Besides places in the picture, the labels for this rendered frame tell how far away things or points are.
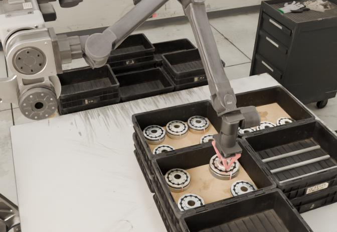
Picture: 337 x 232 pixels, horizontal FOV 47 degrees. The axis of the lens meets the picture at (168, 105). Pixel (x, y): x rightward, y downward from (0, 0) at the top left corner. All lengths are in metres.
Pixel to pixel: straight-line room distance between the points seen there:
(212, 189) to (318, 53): 1.86
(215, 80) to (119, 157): 0.80
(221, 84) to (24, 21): 0.63
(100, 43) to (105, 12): 3.40
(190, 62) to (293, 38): 0.79
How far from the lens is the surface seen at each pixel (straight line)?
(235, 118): 1.27
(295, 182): 1.57
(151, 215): 1.67
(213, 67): 1.29
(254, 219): 1.54
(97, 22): 4.61
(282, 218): 1.55
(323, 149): 1.91
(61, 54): 1.19
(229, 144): 1.31
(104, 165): 1.88
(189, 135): 1.83
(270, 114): 2.03
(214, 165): 1.40
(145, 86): 2.98
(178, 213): 1.39
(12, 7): 1.37
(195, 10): 1.34
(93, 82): 2.86
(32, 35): 1.22
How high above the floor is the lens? 2.01
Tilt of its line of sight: 36 degrees down
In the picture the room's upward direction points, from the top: 1 degrees clockwise
